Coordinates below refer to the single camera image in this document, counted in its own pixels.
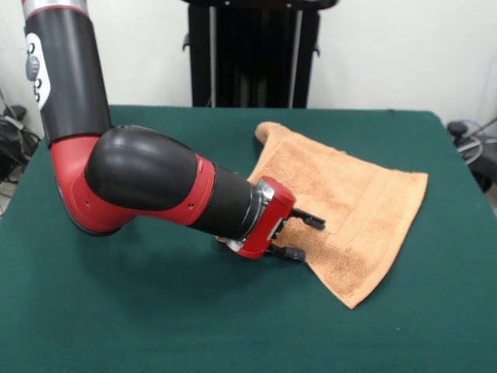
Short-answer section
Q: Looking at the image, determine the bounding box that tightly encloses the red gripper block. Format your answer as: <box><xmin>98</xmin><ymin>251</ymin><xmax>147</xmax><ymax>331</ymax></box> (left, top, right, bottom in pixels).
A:
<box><xmin>234</xmin><ymin>176</ymin><xmax>327</xmax><ymax>263</ymax></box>

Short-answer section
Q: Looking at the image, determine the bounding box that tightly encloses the tan terry towel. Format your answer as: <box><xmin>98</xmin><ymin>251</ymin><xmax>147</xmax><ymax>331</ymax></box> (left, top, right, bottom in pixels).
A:
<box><xmin>215</xmin><ymin>120</ymin><xmax>429</xmax><ymax>310</ymax></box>

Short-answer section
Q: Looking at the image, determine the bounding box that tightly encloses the dark green table cloth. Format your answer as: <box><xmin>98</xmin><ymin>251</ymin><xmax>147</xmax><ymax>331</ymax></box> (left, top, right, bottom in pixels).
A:
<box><xmin>0</xmin><ymin>104</ymin><xmax>497</xmax><ymax>373</ymax></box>

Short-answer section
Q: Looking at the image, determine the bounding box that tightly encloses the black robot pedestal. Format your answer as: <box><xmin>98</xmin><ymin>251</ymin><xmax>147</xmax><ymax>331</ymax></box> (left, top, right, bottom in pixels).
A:
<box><xmin>180</xmin><ymin>0</ymin><xmax>324</xmax><ymax>109</ymax></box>

